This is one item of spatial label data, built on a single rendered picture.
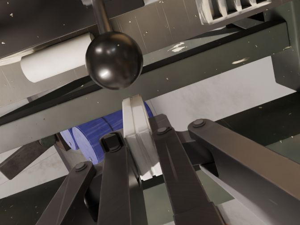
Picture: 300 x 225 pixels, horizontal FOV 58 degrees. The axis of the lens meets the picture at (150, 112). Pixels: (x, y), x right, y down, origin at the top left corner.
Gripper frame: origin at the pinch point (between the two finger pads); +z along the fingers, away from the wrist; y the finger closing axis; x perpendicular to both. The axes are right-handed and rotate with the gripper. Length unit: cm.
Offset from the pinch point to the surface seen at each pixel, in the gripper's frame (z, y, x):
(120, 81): -0.1, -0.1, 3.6
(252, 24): 50, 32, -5
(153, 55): 109, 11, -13
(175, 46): 95, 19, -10
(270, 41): 20.5, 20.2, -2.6
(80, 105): 20.5, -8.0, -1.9
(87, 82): 106, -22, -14
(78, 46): 12.6, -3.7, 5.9
